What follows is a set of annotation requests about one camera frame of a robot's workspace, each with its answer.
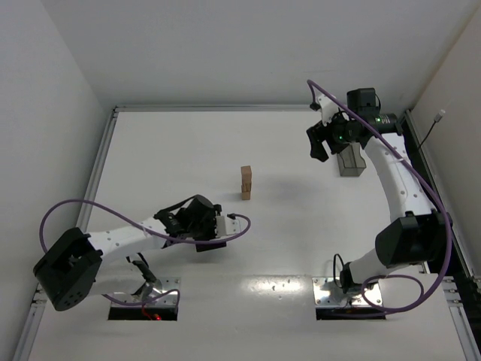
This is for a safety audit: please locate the grey transparent plastic bin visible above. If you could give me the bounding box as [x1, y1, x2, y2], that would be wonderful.
[337, 143, 366, 177]

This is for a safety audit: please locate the dark long wood block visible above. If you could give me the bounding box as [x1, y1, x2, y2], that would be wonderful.
[241, 183, 252, 193]

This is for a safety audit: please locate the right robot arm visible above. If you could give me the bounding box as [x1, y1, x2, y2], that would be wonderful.
[307, 88, 452, 292]

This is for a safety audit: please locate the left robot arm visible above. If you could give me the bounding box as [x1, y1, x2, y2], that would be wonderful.
[33, 195, 240, 311]

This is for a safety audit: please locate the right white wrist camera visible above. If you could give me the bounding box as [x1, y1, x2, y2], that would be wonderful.
[310, 94, 340, 126]

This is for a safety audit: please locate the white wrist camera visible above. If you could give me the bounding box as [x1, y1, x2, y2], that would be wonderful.
[215, 216, 241, 238]
[310, 94, 340, 126]

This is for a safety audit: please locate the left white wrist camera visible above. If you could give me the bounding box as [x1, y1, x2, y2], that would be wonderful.
[215, 216, 241, 238]

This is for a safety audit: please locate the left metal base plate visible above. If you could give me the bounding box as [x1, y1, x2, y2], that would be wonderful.
[107, 278, 181, 308]

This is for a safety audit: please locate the metal base plate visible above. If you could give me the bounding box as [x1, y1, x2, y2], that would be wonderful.
[312, 277, 371, 309]
[107, 278, 181, 308]

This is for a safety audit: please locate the black wall cable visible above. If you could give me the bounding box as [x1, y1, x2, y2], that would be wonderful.
[407, 109, 447, 162]

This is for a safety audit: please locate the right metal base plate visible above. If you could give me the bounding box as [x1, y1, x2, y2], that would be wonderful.
[312, 277, 371, 309]

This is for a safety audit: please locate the aluminium table frame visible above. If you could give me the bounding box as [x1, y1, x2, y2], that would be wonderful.
[27, 106, 480, 360]

